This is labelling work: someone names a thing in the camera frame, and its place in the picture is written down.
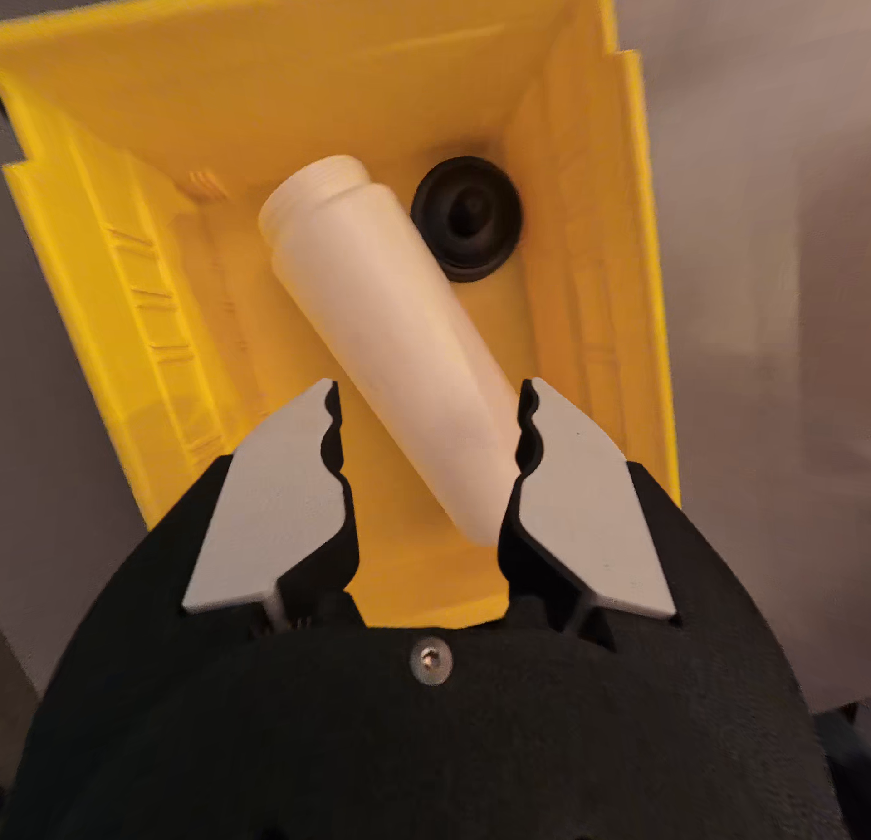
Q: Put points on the black bottle lid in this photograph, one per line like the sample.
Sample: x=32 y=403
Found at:
x=467 y=218

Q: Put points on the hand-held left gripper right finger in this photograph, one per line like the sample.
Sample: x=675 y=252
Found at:
x=592 y=514

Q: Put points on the white plastic bottle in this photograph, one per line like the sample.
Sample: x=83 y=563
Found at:
x=395 y=337

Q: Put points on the yellow plastic bin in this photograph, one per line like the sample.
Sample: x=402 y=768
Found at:
x=136 y=105

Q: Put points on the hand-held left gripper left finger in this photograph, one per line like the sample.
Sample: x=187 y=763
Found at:
x=266 y=520

